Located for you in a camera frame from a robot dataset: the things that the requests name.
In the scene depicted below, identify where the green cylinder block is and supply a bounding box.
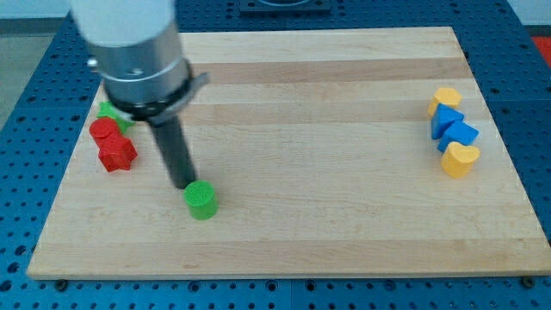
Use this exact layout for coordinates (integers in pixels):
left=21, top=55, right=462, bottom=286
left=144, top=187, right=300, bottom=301
left=183, top=180, right=218, bottom=220

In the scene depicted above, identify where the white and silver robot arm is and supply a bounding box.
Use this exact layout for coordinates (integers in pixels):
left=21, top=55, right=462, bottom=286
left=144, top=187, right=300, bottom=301
left=69, top=0, right=208, bottom=126

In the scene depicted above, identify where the yellow heart block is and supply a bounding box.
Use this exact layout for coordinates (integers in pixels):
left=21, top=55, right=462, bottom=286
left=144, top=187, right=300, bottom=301
left=441, top=141, right=480, bottom=178

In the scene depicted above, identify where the light wooden board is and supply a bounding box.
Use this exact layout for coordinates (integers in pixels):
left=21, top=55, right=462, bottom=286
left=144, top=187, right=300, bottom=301
left=28, top=27, right=550, bottom=280

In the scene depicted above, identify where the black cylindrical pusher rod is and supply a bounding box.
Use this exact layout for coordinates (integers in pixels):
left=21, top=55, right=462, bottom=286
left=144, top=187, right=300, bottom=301
left=147, top=116, right=196, bottom=189

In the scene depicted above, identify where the red star block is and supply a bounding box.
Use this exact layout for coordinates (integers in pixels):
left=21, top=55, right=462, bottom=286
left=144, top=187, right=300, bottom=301
left=98, top=135, right=138, bottom=172

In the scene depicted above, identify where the blue cube block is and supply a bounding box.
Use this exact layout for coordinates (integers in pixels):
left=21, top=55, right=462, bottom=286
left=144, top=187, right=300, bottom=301
left=430, top=103, right=465, bottom=140

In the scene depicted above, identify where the red cylinder block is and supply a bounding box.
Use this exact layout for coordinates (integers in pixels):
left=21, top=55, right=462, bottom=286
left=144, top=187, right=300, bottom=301
left=89, top=117, right=121, bottom=148

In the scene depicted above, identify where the green star block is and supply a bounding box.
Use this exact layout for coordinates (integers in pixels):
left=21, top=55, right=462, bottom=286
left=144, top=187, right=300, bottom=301
left=96, top=101, right=135, bottom=133

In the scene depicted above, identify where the yellow hexagon block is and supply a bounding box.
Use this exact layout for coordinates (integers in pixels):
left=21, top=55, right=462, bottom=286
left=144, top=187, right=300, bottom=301
left=427, top=87, right=462, bottom=117

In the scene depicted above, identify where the blue triangle block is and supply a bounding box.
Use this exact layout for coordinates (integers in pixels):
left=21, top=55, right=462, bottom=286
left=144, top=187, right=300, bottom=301
left=437, top=121, right=479, bottom=152

